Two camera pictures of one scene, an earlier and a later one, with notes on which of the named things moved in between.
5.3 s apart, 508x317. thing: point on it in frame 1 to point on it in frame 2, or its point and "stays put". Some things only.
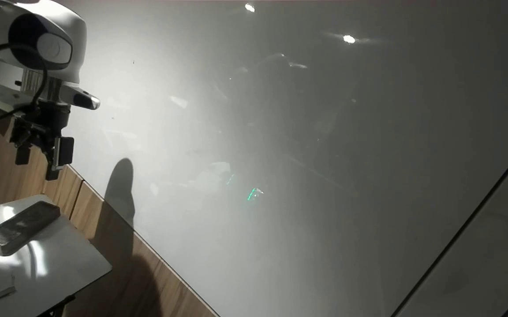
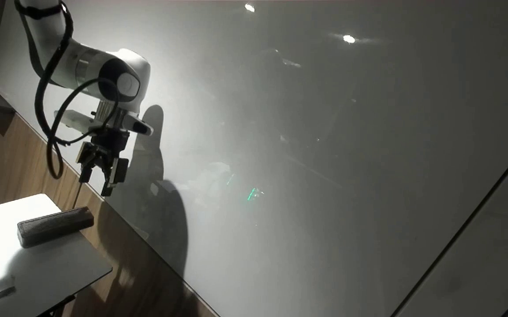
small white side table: x=45 y=269 stays put
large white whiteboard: x=301 y=158 stays put
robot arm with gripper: x=3 y=239 to x=51 y=226
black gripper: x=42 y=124 to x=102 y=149
